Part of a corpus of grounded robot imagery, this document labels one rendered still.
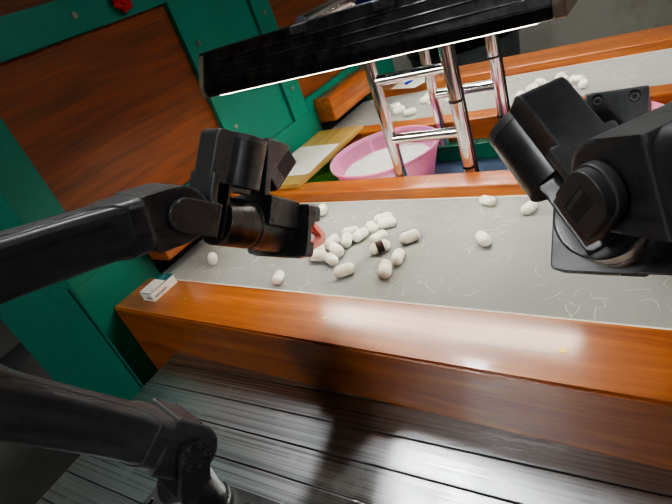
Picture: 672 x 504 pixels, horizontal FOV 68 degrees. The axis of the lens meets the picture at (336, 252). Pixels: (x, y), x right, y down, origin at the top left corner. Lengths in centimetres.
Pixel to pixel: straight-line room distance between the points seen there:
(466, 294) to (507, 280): 6
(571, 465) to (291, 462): 33
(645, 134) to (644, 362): 33
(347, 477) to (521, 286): 33
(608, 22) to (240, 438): 295
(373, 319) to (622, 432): 31
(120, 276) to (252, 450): 48
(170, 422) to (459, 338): 34
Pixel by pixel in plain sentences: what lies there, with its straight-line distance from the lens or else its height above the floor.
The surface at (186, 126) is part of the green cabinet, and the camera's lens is 118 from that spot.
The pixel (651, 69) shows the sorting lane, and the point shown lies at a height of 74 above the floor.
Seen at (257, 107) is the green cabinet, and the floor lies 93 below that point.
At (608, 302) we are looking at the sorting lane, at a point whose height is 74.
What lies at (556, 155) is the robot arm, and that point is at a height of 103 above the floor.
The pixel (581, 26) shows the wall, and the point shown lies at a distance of 330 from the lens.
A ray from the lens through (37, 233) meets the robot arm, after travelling 48.
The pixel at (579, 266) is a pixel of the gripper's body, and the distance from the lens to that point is 48.
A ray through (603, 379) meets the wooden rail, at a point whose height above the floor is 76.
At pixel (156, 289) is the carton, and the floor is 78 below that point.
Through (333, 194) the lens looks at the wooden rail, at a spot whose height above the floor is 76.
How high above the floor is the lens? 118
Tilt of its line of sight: 29 degrees down
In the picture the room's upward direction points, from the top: 21 degrees counter-clockwise
